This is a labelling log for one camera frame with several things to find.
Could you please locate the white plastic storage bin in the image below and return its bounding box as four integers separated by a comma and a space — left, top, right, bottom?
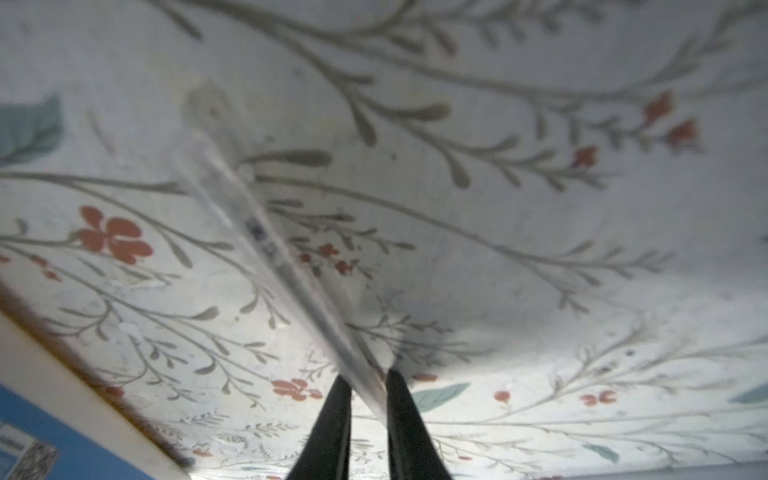
1, 314, 189, 479

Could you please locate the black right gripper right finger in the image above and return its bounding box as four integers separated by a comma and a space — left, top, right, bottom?
386, 369, 452, 480

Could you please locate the long glass stirring rod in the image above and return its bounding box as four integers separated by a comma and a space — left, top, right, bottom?
167, 81, 387, 424

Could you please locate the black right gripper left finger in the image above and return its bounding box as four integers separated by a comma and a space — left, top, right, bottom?
286, 376, 352, 480

